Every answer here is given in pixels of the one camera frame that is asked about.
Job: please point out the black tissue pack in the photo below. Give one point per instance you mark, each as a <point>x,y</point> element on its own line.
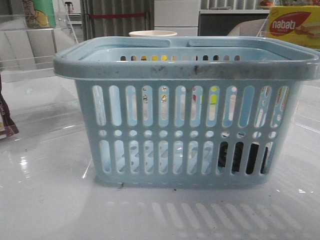
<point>237,157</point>

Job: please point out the light blue plastic basket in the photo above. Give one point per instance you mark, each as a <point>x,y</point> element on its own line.
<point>156,109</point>

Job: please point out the white refrigerator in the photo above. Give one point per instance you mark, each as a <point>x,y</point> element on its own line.
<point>180,16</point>

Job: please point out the red barrier tape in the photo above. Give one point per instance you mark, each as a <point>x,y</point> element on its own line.
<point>116,16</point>

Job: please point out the clear acrylic left shelf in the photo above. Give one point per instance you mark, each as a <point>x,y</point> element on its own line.
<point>40,102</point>

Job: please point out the maroon almond biscuit packet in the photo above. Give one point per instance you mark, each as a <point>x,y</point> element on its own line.
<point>7,126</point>

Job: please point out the plate of fruit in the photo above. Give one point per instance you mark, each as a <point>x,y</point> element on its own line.
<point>265,4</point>

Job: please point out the yellow nabati wafer box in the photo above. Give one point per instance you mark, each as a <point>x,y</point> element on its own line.
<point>299,25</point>

